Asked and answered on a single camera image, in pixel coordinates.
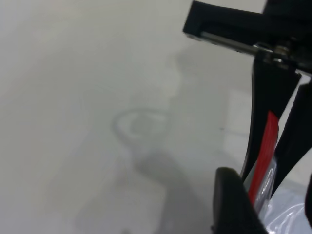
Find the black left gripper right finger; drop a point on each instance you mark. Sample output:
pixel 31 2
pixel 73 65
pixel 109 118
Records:
pixel 309 207

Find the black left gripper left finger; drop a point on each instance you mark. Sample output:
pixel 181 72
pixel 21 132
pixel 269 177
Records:
pixel 231 207

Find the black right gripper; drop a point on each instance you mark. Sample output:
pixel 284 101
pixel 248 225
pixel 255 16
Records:
pixel 243 22

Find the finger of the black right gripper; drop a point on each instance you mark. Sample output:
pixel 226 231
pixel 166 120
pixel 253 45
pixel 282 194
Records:
pixel 297 136

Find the clear zip bag red zipper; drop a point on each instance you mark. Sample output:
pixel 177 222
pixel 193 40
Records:
pixel 265 146

